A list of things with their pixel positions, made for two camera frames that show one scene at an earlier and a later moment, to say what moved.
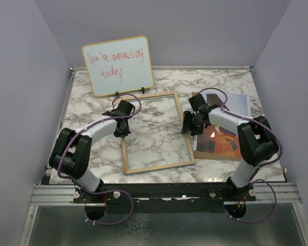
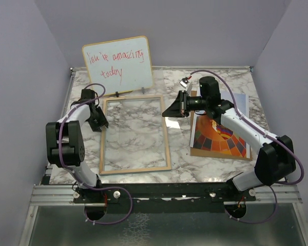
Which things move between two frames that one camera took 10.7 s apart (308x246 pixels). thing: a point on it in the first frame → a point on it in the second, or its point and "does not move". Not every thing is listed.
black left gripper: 125,132 → 96,126
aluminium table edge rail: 63,113 does not move
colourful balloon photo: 217,140 does not move
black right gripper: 187,124 → 174,110
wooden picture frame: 191,152 → 168,167
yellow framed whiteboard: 119,65 does not move
